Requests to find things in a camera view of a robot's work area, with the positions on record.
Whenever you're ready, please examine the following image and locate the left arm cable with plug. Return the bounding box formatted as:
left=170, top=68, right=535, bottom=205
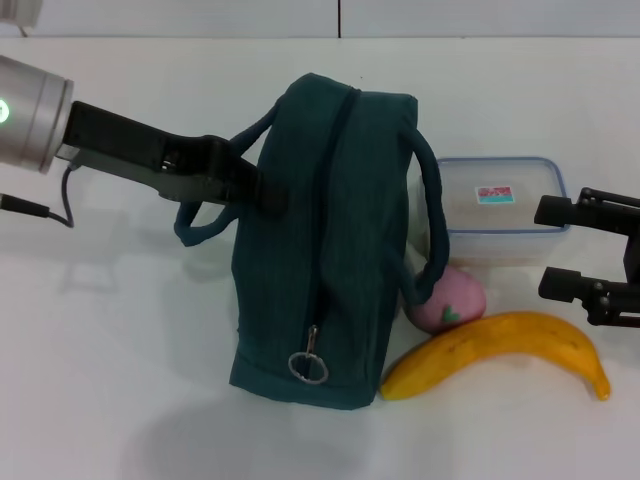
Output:
left=0, top=167, right=76, bottom=229

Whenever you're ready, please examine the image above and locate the teal insulated lunch bag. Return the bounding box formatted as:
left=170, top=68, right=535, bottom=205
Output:
left=173, top=73, right=454, bottom=411

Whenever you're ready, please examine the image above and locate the pink toy peach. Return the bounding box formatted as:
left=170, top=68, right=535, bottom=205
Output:
left=409, top=264, right=488, bottom=334

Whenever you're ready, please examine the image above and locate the yellow banana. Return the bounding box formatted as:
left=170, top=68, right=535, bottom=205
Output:
left=380, top=310, right=612, bottom=402

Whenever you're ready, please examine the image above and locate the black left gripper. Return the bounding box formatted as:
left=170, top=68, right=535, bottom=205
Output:
left=55, top=99, right=291, bottom=217

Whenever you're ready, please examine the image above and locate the clear plastic food container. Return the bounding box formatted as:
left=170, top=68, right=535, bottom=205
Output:
left=405, top=155, right=572, bottom=271

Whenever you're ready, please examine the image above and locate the metal zipper pull ring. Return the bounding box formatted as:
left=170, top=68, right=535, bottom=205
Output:
left=288, top=324, right=330, bottom=385

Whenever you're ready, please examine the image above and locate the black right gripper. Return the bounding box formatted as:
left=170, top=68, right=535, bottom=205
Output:
left=533, top=187, right=640, bottom=330

